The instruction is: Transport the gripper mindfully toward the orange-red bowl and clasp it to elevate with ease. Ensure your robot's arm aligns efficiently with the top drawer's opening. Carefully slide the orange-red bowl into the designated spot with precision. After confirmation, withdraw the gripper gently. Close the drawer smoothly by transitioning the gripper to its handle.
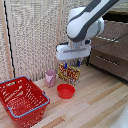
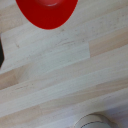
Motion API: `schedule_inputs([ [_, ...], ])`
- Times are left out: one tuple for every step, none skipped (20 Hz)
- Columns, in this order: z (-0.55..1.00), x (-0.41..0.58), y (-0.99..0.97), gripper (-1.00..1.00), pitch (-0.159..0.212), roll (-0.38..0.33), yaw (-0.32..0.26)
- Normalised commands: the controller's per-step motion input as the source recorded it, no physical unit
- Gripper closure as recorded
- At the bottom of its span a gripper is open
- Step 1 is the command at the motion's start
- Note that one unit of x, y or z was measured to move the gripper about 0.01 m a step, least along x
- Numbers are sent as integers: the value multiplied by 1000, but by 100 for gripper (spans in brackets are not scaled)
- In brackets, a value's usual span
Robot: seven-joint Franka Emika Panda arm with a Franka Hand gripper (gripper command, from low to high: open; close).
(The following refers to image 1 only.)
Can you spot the white rounded object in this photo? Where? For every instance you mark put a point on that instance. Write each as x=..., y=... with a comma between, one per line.
x=122, y=120

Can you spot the red plastic shopping basket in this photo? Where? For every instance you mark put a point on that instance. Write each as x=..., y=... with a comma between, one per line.
x=21, y=101

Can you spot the colourful yellow red snack box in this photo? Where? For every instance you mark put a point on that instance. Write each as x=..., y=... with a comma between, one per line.
x=70, y=75

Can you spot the pink cup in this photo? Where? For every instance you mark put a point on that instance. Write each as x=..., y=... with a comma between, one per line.
x=50, y=78

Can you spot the brown cabinet with drawers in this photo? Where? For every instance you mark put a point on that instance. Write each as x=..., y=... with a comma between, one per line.
x=111, y=55

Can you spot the light wooden screen post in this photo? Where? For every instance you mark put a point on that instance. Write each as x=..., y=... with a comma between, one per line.
x=61, y=26

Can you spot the orange-red plastic bowl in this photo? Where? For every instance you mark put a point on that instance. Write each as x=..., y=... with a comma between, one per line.
x=66, y=91

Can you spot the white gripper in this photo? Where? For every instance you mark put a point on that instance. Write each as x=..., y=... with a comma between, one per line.
x=73, y=50

